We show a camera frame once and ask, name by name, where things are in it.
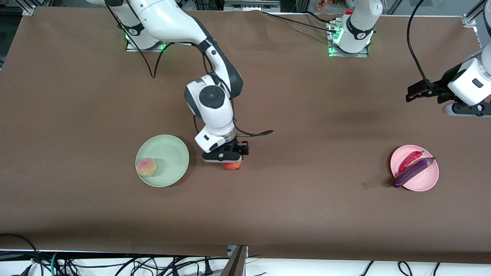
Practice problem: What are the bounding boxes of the red chili pepper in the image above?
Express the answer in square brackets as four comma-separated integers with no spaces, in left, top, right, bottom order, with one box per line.
[398,151,423,174]

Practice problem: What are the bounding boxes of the purple eggplant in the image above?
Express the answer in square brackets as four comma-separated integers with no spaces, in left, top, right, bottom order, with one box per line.
[393,156,437,188]

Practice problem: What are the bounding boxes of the yellow pink peach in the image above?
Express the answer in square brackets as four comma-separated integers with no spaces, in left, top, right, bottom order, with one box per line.
[136,158,158,177]

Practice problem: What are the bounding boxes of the brown table cloth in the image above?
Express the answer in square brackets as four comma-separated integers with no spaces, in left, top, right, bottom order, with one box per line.
[0,8,491,265]

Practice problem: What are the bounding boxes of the light green plate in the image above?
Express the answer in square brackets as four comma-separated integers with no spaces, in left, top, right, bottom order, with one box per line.
[135,134,190,188]

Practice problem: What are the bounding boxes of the pink plate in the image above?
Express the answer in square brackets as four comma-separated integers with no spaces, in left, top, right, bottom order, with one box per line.
[390,145,439,192]

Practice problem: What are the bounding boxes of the grey metal device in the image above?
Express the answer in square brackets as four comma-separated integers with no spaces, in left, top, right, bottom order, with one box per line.
[224,0,280,11]

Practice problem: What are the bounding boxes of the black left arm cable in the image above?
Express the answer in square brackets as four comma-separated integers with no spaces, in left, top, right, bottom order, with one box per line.
[407,0,442,96]

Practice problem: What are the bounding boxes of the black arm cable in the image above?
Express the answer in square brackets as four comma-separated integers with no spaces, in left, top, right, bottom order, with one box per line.
[407,0,442,96]
[105,4,274,137]

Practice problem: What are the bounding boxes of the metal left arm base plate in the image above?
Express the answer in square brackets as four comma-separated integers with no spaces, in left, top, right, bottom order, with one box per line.
[328,23,369,58]

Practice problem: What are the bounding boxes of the aluminium profile post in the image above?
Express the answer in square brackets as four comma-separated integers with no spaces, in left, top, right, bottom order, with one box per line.
[221,245,249,276]

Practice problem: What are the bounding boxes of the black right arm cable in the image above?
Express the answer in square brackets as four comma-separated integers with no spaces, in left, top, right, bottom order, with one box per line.
[105,4,274,137]

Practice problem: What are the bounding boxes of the black cable on cloth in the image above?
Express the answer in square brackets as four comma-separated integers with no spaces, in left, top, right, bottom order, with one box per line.
[263,11,339,34]

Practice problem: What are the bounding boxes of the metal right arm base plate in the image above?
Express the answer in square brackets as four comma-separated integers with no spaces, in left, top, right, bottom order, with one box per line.
[126,15,166,52]

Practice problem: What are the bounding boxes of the thick black floor cable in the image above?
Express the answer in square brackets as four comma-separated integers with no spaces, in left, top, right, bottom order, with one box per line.
[0,233,43,276]

